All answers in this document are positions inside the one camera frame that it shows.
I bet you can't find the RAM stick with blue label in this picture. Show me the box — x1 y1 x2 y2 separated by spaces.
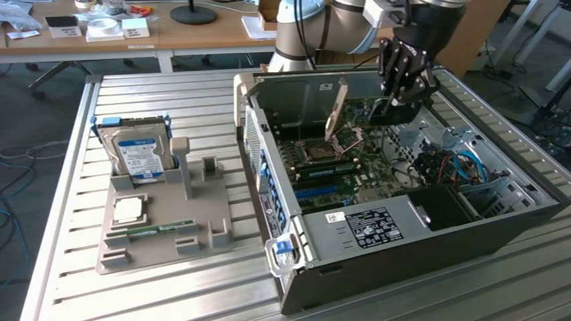
297 160 361 180

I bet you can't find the metal socket cover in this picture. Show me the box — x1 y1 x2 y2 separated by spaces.
333 126 366 154

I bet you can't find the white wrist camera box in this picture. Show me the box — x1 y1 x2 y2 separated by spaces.
362 0 414 30

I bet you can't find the hard disk in blue caddy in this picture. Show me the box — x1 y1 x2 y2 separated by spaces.
91 113 179 184

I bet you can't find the plain white box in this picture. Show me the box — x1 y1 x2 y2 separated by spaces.
121 17 150 39

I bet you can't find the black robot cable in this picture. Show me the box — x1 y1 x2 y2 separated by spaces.
293 0 314 70

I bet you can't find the blue floor cable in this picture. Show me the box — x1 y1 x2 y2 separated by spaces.
0 163 37 288

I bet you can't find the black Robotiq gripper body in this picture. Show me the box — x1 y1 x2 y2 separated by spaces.
393 5 466 67

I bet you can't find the grey power supply unit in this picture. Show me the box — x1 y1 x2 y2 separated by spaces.
301 195 433 260

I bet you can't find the clear plastic bag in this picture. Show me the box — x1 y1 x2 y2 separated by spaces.
0 3 45 31

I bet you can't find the green RAM stick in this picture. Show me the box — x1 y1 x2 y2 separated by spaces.
127 220 195 237

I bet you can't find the wooden desk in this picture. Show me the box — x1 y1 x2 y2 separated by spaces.
0 0 403 64

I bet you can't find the open black PC case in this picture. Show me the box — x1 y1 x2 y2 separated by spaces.
234 60 571 315

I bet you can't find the silver CPU chip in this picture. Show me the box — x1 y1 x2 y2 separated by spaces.
113 199 147 224

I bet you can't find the white tape roll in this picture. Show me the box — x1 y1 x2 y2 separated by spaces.
87 18 121 34

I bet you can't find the silver disk bay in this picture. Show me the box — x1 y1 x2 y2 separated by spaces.
454 177 537 218

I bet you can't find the blue expansion slot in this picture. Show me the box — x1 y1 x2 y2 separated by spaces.
295 185 341 200

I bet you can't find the grey plastic parts rack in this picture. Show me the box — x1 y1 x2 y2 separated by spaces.
95 136 237 276

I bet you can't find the CPU socket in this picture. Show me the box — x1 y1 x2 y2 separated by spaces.
303 140 345 165

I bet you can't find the white table frame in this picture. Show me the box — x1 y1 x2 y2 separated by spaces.
490 0 571 91

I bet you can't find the red wire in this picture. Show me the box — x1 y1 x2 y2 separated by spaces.
435 156 453 183

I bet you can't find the graphics card with metal bracket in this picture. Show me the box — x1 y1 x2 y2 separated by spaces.
325 77 423 141

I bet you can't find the black round lamp base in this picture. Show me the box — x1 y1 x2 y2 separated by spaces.
169 0 219 25

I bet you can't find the blue wire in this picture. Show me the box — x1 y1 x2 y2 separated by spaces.
454 150 490 185

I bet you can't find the grey floor cable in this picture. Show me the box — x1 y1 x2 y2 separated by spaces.
0 139 73 161

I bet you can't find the white paper stack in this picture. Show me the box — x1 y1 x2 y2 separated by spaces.
241 15 279 41

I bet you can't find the green motherboard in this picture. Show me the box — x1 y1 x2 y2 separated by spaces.
277 120 417 215

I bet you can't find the white box with black top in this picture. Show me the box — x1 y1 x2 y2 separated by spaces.
45 15 83 38

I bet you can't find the flat white box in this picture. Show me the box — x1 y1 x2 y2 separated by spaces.
86 25 126 43

